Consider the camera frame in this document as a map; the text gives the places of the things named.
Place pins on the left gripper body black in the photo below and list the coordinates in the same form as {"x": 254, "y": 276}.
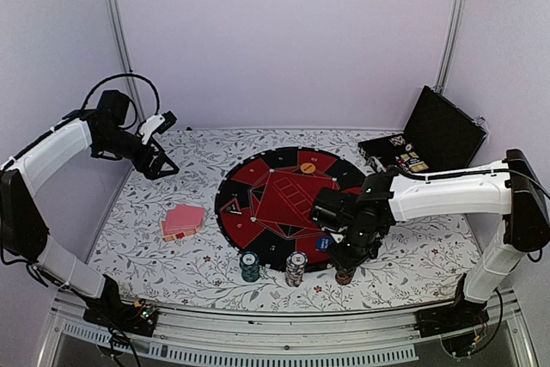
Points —
{"x": 118, "y": 142}

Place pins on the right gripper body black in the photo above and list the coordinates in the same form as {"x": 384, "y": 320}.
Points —
{"x": 360, "y": 247}

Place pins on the blue small blind button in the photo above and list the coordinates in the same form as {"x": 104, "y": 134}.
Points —
{"x": 323, "y": 243}

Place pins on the red brown poker chip stack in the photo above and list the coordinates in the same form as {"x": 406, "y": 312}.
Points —
{"x": 343, "y": 277}

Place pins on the blue beige poker chip stack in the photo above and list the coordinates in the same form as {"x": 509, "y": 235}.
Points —
{"x": 296, "y": 264}

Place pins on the orange round dealer button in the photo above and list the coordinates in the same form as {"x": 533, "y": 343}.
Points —
{"x": 307, "y": 168}

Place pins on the green poker chip stack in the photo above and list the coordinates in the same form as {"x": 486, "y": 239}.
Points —
{"x": 250, "y": 266}

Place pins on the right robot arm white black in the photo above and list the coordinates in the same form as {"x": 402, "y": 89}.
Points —
{"x": 507, "y": 188}

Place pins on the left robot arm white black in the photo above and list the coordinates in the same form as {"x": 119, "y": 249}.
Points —
{"x": 26, "y": 180}

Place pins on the red playing card deck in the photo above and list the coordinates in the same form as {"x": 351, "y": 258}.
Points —
{"x": 182, "y": 221}

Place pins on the round red black poker mat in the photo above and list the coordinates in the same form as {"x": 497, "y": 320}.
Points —
{"x": 276, "y": 199}

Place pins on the black poker set case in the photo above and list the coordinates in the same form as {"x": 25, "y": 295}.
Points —
{"x": 438, "y": 136}

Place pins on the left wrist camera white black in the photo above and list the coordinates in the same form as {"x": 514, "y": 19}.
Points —
{"x": 158, "y": 123}

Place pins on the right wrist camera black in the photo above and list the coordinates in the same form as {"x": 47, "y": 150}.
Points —
{"x": 333, "y": 211}

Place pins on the front aluminium rail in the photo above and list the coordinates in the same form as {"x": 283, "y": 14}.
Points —
{"x": 188, "y": 336}

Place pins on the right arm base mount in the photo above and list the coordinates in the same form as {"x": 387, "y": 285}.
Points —
{"x": 464, "y": 323}

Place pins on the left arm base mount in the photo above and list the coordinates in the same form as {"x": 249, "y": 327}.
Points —
{"x": 138, "y": 318}

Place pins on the left aluminium frame post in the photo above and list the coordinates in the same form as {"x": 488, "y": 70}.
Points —
{"x": 119, "y": 35}

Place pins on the aluminium frame post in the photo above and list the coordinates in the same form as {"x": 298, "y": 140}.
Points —
{"x": 451, "y": 39}
{"x": 119, "y": 35}

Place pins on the right aluminium frame post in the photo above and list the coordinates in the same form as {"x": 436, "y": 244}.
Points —
{"x": 451, "y": 39}

